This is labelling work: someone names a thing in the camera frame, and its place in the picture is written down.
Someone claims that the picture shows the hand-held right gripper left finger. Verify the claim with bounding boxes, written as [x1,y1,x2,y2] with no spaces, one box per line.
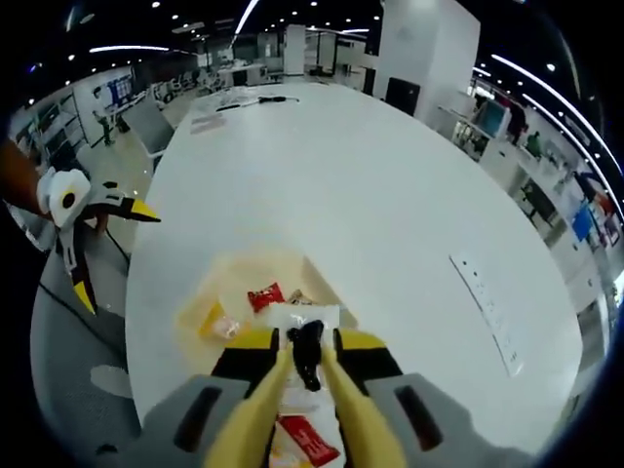
[121,327,280,468]

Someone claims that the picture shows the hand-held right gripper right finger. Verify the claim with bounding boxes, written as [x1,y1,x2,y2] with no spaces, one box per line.
[333,329,493,468]

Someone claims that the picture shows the yellow plastic food tongs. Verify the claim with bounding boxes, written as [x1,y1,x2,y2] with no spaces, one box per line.
[202,338,409,468]

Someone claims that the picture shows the yellow-ended clear snack packet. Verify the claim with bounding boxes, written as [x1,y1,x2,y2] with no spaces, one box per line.
[197,301,244,341]

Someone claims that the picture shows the pile of snacks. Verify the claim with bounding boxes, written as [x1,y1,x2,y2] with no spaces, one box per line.
[270,389,345,468]

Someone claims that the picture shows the clear packet with black snack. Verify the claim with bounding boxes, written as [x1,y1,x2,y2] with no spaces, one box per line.
[265,301,341,415]

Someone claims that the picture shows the small red candy packet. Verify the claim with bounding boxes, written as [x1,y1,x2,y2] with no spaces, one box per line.
[247,284,286,313]

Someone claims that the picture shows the beige hexagonal container tray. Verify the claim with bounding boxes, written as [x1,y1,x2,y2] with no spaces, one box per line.
[173,252,361,376]

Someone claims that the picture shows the small brown snack packet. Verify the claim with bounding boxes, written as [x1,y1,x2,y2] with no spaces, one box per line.
[286,289,319,307]

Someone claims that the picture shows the white table socket strip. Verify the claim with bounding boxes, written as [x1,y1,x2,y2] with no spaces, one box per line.
[448,252,524,379]

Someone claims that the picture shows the grey mesh office chair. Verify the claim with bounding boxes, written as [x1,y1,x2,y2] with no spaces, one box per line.
[28,228,147,459]

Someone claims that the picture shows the blue box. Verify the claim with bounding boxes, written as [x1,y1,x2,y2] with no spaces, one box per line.
[570,203,595,245]

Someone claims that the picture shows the white cabinet row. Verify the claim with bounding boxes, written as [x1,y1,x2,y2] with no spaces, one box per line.
[450,116,615,318]

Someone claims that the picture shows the teal display screen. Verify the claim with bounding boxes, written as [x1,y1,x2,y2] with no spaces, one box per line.
[473,99,511,143]

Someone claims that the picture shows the white square pillar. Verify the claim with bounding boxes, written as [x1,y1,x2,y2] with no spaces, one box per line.
[378,0,482,140]

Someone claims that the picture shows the black cable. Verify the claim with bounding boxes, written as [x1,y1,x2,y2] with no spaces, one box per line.
[37,282,129,357]

